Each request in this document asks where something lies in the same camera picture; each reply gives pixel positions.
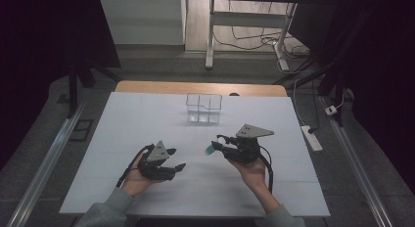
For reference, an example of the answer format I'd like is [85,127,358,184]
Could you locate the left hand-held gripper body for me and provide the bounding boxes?
[136,140,177,182]

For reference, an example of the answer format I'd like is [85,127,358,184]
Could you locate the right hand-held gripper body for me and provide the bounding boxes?
[221,123,275,165]

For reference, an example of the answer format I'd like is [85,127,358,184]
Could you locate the person's right hand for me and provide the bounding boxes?
[227,156,269,193]

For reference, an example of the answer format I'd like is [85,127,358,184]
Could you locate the person's left hand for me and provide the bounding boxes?
[120,152,164,198]

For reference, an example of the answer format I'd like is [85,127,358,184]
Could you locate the clear acrylic divided organizer box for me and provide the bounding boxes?
[185,92,223,124]

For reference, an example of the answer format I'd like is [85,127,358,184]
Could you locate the wooden table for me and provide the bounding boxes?
[114,79,289,98]

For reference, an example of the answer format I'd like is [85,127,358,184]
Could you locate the white power strip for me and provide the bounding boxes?
[300,124,324,153]

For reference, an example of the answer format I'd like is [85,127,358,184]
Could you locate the black stand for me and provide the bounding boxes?
[66,55,122,119]

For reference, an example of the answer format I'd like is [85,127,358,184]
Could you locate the white cabinet panel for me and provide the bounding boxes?
[99,0,188,46]

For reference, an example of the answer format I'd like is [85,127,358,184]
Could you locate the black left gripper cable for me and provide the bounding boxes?
[115,143,155,189]

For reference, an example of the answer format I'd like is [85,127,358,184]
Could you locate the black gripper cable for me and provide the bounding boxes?
[115,143,155,189]
[258,145,275,195]

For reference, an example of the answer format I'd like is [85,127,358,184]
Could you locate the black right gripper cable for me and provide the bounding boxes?
[258,145,275,195]

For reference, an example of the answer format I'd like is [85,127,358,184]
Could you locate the white power strip cable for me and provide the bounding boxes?
[292,77,307,127]

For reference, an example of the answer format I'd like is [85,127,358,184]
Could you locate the black floor frame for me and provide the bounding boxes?
[69,118,95,143]

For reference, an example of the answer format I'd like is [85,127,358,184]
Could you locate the tangled floor cables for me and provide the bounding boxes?
[213,23,311,60]

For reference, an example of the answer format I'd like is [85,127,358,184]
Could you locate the metal floor rail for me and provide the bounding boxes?
[320,95,395,227]
[5,101,88,227]

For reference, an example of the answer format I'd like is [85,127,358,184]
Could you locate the white desk frame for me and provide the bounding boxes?
[205,0,299,72]

